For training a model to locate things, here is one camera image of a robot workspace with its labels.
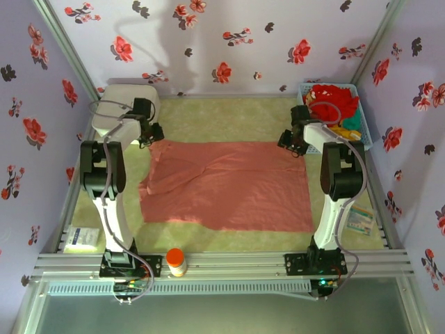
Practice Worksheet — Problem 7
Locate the pink t-shirt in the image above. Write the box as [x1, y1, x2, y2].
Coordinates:
[138, 140, 316, 234]

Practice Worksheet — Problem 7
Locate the white storage box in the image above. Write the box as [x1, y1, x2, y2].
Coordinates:
[91, 84, 162, 138]

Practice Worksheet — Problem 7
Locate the yellow t-shirt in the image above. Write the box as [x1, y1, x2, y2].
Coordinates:
[328, 124, 362, 143]

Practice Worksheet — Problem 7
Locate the green t-shirt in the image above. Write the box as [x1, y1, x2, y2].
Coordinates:
[340, 111, 363, 132]

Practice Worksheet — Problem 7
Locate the red t-shirt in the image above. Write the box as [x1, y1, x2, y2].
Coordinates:
[302, 83, 360, 122]

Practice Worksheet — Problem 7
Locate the blue plastic basket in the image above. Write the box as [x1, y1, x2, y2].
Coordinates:
[297, 82, 374, 157]

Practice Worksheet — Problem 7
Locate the colourful printed packet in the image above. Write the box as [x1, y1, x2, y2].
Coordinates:
[345, 204, 377, 237]

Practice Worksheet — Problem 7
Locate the green marbled table mat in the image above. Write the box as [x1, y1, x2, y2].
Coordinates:
[71, 97, 387, 253]

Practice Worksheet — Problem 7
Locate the white paper packet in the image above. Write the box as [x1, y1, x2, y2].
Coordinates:
[63, 225, 101, 253]

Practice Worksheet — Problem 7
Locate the orange-capped white bottle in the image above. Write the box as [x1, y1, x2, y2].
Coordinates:
[165, 247, 188, 278]

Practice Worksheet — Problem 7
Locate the grey left arm cable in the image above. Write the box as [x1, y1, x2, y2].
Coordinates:
[88, 99, 156, 305]

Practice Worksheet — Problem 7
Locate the aluminium frame post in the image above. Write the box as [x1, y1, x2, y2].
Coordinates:
[31, 0, 101, 104]
[352, 0, 408, 87]

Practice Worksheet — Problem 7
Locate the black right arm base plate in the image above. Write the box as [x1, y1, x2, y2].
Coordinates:
[284, 252, 348, 276]

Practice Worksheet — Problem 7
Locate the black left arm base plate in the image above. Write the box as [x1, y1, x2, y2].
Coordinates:
[99, 253, 164, 279]

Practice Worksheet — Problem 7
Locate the aluminium cross rail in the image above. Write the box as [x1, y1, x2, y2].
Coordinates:
[29, 248, 416, 283]

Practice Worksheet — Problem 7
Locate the grey slotted cable duct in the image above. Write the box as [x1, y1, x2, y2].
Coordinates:
[46, 280, 313, 297]

